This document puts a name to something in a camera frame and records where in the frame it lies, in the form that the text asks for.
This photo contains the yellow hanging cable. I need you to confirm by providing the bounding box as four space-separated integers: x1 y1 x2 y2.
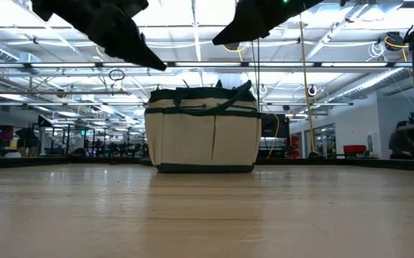
298 14 323 159

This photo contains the red bin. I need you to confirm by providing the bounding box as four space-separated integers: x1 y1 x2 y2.
342 144 367 158

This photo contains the black screen on stand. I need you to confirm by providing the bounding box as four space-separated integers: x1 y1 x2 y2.
260 113 289 159

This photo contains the person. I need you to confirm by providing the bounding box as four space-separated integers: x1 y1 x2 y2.
387 120 414 161

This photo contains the black cable reel yellow cord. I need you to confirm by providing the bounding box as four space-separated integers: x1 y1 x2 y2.
223 42 244 62
383 30 409 52

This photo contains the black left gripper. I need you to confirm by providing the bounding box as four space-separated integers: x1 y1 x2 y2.
31 0 168 72

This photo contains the cream canvas bag green trim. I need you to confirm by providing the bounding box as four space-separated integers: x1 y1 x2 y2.
143 79 263 175

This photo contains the hanging black ring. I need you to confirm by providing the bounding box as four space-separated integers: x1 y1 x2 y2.
107 68 126 82

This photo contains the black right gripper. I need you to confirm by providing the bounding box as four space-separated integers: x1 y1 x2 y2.
211 0 324 47

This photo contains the purple lit screen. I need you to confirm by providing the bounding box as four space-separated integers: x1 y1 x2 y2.
0 125 15 141

